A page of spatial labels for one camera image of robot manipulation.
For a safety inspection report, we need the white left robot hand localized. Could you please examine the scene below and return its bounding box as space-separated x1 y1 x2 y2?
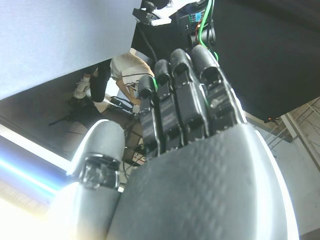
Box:
51 44 301 240

